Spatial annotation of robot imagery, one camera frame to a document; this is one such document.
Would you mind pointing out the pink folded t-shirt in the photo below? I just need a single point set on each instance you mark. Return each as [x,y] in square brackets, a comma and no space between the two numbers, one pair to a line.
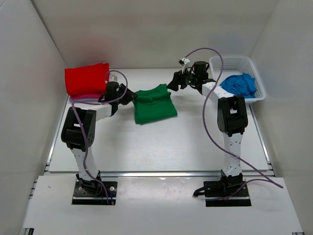
[86,96]

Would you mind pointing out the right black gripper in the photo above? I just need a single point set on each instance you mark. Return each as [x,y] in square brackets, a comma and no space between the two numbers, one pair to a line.
[178,80]

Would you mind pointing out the aluminium table rail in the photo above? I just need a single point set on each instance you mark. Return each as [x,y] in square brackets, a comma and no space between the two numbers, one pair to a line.
[185,145]

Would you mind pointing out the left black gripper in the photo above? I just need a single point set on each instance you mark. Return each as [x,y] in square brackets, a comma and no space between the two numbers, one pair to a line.
[130,96]

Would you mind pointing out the lavender folded t-shirt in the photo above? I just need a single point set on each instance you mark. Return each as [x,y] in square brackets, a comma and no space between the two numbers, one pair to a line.
[83,99]

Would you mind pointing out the blue crumpled t-shirt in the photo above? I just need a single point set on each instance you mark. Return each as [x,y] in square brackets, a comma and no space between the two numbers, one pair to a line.
[240,85]

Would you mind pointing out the red folded t-shirt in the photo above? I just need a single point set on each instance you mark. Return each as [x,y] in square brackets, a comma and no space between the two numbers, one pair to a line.
[86,80]

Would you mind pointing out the white plastic basket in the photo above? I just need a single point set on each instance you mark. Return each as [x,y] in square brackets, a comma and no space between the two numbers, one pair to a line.
[237,65]

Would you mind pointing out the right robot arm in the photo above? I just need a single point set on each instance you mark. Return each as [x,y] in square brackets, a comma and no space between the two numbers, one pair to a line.
[231,110]

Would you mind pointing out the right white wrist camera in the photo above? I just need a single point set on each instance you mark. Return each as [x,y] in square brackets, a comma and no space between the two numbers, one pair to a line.
[184,62]

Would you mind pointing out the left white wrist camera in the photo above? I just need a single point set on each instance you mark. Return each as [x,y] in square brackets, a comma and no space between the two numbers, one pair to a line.
[113,78]

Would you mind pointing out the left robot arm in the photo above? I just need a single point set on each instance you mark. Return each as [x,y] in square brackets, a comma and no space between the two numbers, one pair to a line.
[78,131]

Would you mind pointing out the green t-shirt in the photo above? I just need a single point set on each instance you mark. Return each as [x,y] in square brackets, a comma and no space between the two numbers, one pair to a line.
[153,105]

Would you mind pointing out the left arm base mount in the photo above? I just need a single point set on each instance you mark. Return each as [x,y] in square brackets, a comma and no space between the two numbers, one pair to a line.
[94,194]

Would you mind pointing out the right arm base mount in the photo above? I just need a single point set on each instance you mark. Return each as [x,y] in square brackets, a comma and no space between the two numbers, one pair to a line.
[228,191]

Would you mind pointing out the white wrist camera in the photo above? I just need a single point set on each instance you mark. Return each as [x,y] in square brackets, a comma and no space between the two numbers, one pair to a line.
[184,62]
[113,78]

